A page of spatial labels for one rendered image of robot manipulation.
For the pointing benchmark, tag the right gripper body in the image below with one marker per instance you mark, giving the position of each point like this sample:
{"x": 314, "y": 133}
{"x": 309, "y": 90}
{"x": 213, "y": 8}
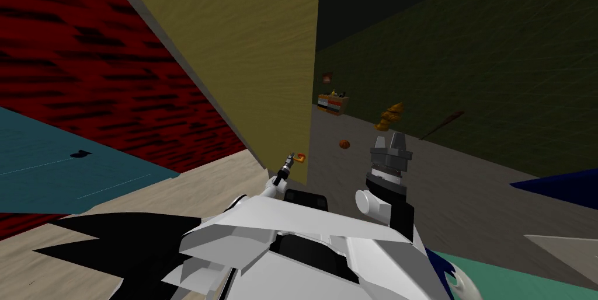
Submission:
{"x": 390, "y": 160}

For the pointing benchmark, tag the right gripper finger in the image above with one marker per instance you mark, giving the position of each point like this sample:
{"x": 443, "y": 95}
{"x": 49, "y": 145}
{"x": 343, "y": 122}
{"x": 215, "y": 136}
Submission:
{"x": 380, "y": 143}
{"x": 398, "y": 142}

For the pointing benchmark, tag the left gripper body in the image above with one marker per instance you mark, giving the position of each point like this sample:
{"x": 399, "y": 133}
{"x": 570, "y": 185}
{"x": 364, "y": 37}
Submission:
{"x": 287, "y": 164}

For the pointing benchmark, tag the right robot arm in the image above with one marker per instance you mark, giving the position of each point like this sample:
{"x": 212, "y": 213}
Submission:
{"x": 373, "y": 204}

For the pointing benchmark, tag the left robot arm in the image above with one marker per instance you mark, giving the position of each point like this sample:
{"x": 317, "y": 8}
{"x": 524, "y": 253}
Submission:
{"x": 274, "y": 185}

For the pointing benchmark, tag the golden statue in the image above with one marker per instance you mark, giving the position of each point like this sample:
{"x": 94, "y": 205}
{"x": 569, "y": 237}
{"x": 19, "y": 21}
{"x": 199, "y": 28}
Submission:
{"x": 390, "y": 117}

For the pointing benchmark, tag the orange ball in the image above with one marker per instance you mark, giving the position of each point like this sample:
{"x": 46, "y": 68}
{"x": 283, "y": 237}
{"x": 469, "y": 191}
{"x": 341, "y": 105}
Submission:
{"x": 344, "y": 144}

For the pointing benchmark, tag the brown bat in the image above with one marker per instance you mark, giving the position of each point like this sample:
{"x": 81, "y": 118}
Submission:
{"x": 443, "y": 124}

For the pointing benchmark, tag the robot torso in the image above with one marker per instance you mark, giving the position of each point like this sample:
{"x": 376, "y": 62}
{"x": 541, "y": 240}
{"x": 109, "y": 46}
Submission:
{"x": 299, "y": 248}

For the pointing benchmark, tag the yellow door leaf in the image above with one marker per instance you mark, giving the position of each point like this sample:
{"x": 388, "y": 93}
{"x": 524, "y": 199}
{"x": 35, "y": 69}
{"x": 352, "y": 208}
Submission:
{"x": 252, "y": 57}

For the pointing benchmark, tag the dark blue furniture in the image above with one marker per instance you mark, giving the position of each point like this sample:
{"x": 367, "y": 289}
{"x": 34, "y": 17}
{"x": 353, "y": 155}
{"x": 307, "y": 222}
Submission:
{"x": 567, "y": 188}

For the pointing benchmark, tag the small brown wall picture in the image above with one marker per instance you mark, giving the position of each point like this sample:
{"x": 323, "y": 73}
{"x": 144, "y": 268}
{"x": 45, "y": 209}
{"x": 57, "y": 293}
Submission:
{"x": 327, "y": 77}

